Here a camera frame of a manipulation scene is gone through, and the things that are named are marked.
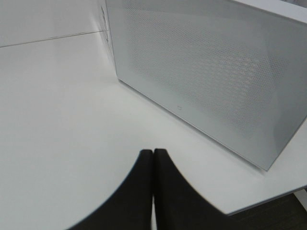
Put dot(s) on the white microwave oven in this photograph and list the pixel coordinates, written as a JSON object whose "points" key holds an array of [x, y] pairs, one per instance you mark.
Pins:
{"points": [[104, 22]]}

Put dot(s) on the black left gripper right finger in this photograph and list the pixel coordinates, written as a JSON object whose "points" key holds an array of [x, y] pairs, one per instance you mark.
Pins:
{"points": [[177, 205]]}

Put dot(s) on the white microwave door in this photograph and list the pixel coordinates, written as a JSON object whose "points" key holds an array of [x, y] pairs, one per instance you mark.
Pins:
{"points": [[234, 69]]}

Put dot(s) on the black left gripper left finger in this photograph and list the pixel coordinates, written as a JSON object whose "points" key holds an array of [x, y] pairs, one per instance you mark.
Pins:
{"points": [[130, 206]]}

